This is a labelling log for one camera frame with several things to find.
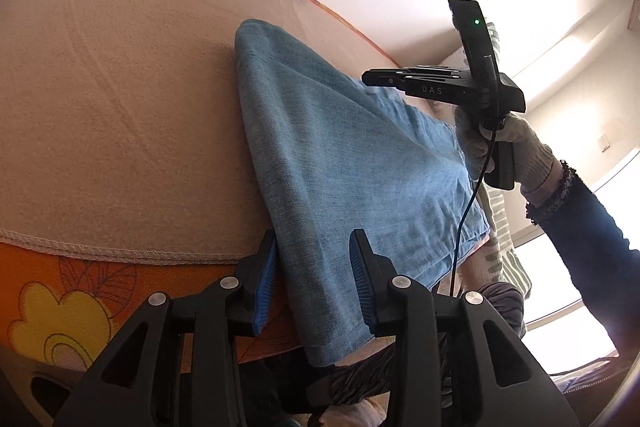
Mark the white wall switch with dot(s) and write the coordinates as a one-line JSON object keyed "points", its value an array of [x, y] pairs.
{"points": [[605, 143]]}

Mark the light blue denim pants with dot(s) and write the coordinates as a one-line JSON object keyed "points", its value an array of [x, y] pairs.
{"points": [[350, 167]]}

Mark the white green patterned pillow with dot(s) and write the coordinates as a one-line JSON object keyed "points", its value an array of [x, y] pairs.
{"points": [[505, 257]]}

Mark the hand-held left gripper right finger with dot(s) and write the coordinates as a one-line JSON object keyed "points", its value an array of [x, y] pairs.
{"points": [[361, 287]]}

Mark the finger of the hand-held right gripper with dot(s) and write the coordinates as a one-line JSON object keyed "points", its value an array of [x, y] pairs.
{"points": [[430, 70], [382, 78]]}

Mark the person's right forearm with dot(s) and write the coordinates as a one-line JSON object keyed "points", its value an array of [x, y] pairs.
{"points": [[590, 232]]}

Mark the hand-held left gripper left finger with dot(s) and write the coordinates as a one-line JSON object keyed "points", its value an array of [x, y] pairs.
{"points": [[265, 292]]}

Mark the person's right hand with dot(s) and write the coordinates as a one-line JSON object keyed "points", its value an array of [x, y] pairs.
{"points": [[530, 152]]}

